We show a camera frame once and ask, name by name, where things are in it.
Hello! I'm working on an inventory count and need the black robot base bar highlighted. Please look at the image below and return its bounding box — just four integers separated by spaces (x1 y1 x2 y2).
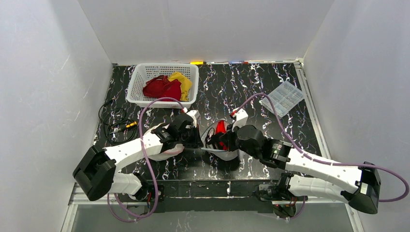
119 180 302 218

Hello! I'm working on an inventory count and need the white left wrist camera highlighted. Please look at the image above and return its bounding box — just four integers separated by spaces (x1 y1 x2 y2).
182 108 200 128

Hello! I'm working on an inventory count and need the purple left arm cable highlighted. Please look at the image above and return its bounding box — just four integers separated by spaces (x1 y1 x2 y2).
106 97 188 223

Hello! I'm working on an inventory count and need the dark red bra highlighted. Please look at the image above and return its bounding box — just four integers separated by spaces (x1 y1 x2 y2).
143 75 182 100

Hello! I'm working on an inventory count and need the yellow bra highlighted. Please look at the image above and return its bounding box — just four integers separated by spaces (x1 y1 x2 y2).
168 72 192 102

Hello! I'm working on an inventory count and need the clear plastic parts box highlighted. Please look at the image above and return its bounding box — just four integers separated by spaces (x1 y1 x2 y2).
264 81 304 118

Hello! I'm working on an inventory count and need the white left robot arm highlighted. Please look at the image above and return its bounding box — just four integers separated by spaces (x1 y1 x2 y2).
73 110 203 201

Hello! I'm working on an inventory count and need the black bra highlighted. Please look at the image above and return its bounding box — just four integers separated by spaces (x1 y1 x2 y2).
203 122 218 142

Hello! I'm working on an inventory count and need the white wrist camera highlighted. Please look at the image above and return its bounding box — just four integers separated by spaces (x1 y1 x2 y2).
230 108 248 131
182 108 200 128

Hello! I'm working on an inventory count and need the white pink-trim laundry bag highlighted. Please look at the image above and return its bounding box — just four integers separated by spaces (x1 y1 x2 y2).
143 124 185 161

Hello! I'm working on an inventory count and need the white plastic basket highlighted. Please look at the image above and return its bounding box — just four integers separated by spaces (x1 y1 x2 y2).
126 63 199 109

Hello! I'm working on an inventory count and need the bright red bra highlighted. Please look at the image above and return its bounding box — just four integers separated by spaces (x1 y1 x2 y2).
214 120 228 151

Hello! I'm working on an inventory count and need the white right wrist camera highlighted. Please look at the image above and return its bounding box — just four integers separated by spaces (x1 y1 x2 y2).
230 108 248 131

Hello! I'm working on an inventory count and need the black coiled cable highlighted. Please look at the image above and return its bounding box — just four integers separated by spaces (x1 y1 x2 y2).
97 99 138 148

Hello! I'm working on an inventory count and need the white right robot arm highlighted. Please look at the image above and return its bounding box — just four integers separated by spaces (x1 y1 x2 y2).
204 125 381 214

